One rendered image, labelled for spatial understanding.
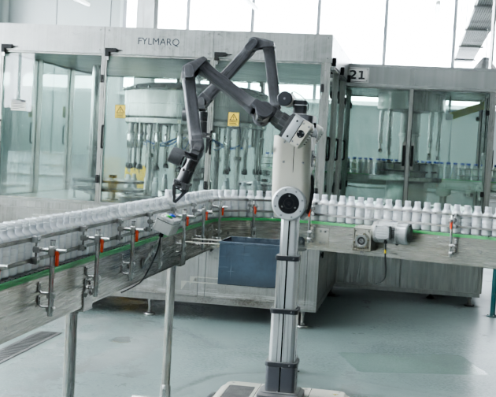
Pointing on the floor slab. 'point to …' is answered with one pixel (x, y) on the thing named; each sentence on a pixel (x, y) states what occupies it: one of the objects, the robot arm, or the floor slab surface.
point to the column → (147, 13)
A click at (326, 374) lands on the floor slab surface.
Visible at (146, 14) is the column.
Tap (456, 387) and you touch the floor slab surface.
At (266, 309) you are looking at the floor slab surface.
